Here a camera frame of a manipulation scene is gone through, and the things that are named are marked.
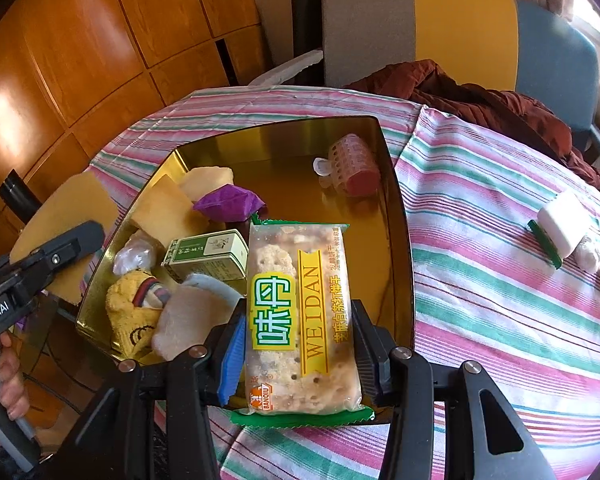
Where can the white green scrub sponge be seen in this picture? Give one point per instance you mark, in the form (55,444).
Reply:
(559,226)

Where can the wooden wardrobe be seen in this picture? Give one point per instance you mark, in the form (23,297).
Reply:
(76,73)

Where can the cracker snack packet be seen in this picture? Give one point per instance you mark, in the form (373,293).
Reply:
(300,368)

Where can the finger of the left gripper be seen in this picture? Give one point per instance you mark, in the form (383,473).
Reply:
(69,248)

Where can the dark red blanket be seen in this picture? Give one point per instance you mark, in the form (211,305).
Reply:
(519,117)

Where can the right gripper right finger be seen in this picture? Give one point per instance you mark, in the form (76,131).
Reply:
(484,436)

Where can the plastic white ball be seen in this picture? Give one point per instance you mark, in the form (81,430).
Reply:
(587,254)

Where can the pink hair roller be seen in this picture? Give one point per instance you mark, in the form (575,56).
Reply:
(349,168)

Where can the grey yellow blue chair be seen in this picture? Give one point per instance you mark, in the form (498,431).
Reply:
(497,44)

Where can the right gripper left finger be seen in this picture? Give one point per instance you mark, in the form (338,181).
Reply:
(114,438)

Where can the person left hand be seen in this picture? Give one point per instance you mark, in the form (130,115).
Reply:
(13,392)

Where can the striped bed sheet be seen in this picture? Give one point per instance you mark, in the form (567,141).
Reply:
(483,287)

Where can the purple pouch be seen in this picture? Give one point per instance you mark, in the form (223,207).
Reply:
(229,203)

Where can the gold metal tray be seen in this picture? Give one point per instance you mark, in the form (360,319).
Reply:
(276,162)

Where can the small green carton box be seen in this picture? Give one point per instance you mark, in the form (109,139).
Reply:
(221,254)

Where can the yellow sponge block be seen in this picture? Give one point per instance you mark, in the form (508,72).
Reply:
(81,198)
(165,213)
(201,181)

